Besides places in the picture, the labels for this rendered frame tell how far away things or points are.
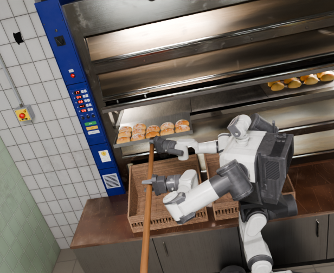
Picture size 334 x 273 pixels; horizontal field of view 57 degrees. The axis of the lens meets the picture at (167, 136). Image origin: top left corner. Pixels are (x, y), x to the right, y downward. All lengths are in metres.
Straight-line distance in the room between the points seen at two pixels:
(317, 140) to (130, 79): 1.51
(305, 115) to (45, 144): 2.02
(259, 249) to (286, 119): 1.04
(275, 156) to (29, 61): 1.75
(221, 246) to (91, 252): 0.95
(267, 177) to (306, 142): 1.25
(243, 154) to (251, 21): 1.05
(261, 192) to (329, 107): 1.24
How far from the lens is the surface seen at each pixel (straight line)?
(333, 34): 2.41
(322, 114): 2.57
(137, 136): 2.12
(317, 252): 2.62
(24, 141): 2.71
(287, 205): 1.70
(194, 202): 1.31
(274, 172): 1.42
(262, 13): 2.21
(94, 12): 2.19
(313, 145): 2.68
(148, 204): 1.54
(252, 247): 1.87
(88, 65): 2.28
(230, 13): 2.18
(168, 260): 2.49
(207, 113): 2.34
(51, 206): 3.04
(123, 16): 2.16
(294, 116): 2.51
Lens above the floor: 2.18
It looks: 28 degrees down
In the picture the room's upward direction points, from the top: 13 degrees counter-clockwise
